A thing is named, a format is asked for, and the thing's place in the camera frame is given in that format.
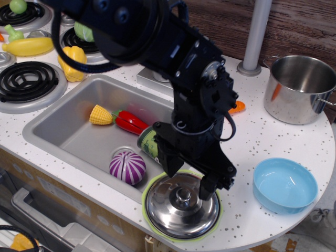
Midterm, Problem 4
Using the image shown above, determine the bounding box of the silver stove knob back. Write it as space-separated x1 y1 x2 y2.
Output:
60 14 75 27

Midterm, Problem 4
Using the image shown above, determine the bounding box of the yellow toy bell pepper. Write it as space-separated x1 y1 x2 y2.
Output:
58 46 87 82

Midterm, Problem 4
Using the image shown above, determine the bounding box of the back right stove burner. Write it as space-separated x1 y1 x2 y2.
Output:
59 28 108 65

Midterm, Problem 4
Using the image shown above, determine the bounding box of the green toy food can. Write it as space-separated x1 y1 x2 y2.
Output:
137 126 161 165

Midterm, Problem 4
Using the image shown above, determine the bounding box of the stainless steel pot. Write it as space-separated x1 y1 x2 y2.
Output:
263 55 335 125

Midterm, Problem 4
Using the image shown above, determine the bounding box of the silver stove knob middle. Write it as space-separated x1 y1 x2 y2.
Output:
26 29 51 38

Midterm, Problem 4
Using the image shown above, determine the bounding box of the orange toy carrot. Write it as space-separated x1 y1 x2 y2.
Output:
229 101 246 114

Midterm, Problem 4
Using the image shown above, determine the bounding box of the black cable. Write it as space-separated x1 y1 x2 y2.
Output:
0 225 40 252

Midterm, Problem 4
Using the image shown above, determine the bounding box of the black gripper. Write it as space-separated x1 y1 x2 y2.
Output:
153 122 237 201

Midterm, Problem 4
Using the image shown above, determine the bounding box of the purple striped toy onion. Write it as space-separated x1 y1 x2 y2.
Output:
109 151 146 185

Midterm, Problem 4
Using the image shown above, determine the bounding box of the small green toy gourd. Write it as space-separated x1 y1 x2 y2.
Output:
4 24 25 43

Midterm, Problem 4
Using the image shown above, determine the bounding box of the grey oven door handle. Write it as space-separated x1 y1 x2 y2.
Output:
10 187 87 250

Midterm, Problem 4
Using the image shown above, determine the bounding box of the yellow toy squash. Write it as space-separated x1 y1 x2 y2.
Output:
2 37 54 56

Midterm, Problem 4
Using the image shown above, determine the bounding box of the shiny steel pot lid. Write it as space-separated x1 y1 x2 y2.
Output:
145 172 221 240

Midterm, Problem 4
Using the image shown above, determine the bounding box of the light green plastic plate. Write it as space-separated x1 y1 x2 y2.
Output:
141 169 224 243

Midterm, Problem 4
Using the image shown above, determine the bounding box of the silver toy faucet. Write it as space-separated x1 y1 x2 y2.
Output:
136 68 173 98

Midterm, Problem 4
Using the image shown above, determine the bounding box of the green toy cabbage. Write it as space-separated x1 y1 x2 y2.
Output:
74 22 95 43

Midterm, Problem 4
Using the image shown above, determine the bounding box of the yellow toy corn piece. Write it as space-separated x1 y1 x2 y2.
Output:
89 104 113 125

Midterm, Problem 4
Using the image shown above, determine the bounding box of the grey toy sink basin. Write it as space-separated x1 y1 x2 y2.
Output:
23 75 173 202

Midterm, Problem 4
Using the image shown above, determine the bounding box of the front black stove burner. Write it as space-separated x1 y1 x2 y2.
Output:
1 61 68 114

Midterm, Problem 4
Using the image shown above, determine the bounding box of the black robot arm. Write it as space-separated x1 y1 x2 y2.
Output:
46 1 238 200

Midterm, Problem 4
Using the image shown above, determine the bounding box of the red toy chili pepper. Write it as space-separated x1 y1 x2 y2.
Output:
112 110 149 135

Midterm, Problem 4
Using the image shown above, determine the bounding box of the green toy ball fruit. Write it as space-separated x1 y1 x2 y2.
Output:
9 0 27 14

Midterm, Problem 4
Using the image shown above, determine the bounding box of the back left stove burner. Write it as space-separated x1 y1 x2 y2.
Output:
1 2 53 34

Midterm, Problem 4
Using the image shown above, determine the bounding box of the silver stove knob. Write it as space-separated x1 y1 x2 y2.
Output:
60 14 75 27
0 52 17 71
26 29 51 38

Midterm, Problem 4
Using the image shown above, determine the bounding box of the silver stove knob left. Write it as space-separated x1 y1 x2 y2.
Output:
0 52 17 71

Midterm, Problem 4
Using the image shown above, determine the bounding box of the grey post right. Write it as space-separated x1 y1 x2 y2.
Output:
237 0 272 77

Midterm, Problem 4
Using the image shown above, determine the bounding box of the light blue plastic bowl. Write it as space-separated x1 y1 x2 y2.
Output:
253 158 318 214

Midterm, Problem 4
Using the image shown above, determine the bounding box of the yellow toy below counter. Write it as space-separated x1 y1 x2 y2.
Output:
10 234 34 251

